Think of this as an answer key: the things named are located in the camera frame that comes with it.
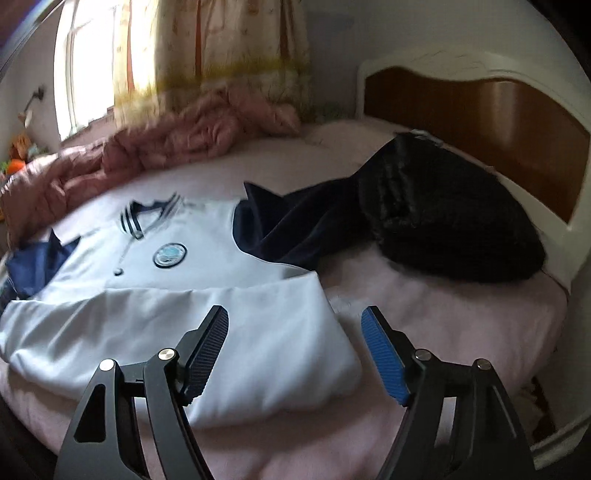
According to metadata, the white navy striped sweatshirt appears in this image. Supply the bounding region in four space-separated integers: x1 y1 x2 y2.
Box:
1 195 362 428

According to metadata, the white wooden bed headboard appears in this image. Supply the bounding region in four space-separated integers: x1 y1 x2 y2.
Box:
353 48 591 469

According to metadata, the black garment pile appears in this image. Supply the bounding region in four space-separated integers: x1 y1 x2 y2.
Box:
232 133 546 284

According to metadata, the pink quilted comforter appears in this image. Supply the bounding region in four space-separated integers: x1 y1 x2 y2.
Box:
1 85 301 250

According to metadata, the orange plush toy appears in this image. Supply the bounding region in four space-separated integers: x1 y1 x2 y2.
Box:
1 133 48 177

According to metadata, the tree print curtain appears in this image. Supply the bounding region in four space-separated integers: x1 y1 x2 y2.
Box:
113 0 311 127

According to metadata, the wall mounted lamp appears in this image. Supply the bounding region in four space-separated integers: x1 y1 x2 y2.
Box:
18 86 46 129

